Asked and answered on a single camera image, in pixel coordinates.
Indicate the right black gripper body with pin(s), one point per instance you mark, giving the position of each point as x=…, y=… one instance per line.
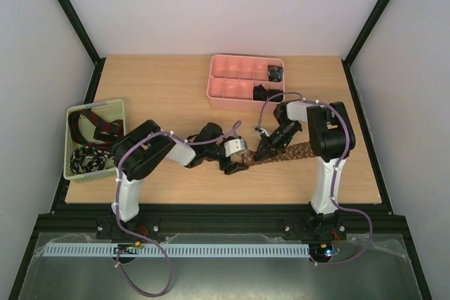
x=268, y=142

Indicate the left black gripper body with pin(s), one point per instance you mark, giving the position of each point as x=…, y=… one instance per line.
x=210, y=152

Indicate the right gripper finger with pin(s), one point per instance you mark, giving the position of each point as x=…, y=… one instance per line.
x=267, y=153
x=263, y=143

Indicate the brown floral tie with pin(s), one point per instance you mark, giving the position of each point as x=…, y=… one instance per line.
x=292, y=152

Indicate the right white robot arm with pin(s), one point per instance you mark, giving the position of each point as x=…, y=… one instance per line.
x=331, y=138

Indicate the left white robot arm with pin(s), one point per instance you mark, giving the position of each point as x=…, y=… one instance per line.
x=137, y=155

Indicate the rolled black tie right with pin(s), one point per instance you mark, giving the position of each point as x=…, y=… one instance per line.
x=275, y=95

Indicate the rolled black tie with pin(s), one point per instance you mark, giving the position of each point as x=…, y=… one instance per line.
x=260, y=93
x=275, y=95

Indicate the rolled black tie left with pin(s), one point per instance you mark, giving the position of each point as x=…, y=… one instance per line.
x=260, y=93

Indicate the rolled blue patterned tie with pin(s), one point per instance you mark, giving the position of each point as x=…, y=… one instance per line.
x=275, y=73

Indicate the pink compartment organizer box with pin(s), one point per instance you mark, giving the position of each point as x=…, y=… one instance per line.
x=232, y=78

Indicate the red black striped tie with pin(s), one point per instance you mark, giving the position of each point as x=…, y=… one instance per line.
x=106, y=133

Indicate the green perforated basket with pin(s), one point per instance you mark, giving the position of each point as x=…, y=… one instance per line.
x=109, y=110

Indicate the black white patterned tie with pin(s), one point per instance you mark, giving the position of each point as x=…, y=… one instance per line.
x=88, y=159

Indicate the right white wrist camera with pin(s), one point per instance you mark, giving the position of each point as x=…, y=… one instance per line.
x=263, y=133

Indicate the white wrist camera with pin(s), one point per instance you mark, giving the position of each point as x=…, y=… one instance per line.
x=235, y=146
x=263, y=133

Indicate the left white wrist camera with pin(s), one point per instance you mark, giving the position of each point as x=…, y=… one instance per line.
x=235, y=146

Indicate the black aluminium frame rail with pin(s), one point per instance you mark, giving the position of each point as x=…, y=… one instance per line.
x=291, y=222

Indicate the light blue cable duct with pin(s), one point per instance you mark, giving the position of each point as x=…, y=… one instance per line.
x=179, y=250

